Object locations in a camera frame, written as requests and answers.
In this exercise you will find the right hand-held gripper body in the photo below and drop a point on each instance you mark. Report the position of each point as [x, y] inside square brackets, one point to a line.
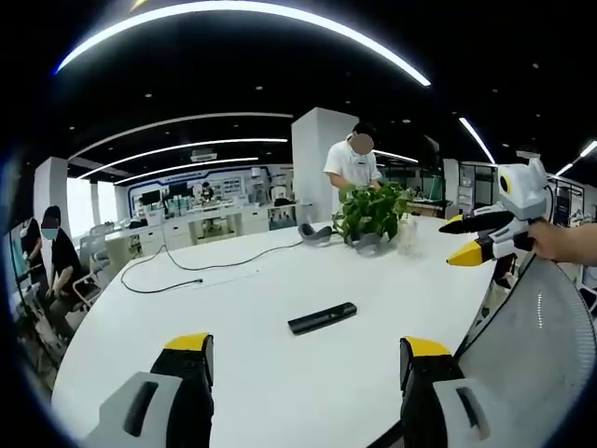
[520, 196]

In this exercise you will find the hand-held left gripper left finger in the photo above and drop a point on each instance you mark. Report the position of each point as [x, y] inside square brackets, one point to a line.
[158, 396]

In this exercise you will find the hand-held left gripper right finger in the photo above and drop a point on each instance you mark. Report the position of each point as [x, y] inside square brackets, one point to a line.
[434, 396]

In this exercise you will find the black remote control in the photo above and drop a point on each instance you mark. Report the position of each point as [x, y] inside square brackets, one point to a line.
[322, 317]

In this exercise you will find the person's right hand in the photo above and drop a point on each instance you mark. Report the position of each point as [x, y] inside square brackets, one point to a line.
[557, 240]

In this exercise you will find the clear glass vase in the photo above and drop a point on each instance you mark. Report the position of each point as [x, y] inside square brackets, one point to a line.
[409, 238]

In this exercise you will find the green potted plant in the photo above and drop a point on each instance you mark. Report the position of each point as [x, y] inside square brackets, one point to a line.
[373, 210]

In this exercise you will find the grey mesh office chair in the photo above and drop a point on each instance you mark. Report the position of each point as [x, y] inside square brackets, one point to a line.
[527, 350]

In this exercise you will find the white office chair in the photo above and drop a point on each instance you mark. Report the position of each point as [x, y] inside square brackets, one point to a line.
[91, 280]

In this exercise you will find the white square pillar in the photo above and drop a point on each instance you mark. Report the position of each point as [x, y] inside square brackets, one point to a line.
[317, 163]

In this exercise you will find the white counter cabinets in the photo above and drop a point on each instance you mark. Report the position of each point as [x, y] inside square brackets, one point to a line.
[210, 224]

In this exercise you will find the curved ceiling light strip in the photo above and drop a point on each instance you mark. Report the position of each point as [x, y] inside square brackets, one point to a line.
[242, 32]

